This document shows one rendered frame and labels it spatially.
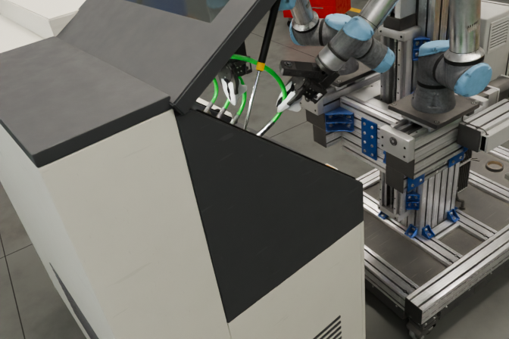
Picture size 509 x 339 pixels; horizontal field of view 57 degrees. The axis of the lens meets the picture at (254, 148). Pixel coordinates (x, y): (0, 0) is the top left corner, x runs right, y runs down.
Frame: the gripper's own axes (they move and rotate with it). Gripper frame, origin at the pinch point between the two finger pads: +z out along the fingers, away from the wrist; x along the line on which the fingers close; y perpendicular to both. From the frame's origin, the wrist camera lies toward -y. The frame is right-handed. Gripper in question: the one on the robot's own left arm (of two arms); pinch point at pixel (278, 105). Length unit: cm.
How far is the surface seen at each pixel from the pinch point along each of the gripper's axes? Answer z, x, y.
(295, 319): 42, -44, 34
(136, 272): 23, -55, -31
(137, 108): -7, -41, -48
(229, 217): 11.7, -40.8, -13.0
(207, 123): -7.2, -35.0, -31.4
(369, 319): 67, -17, 106
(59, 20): 22, 21, -64
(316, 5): 77, 388, 184
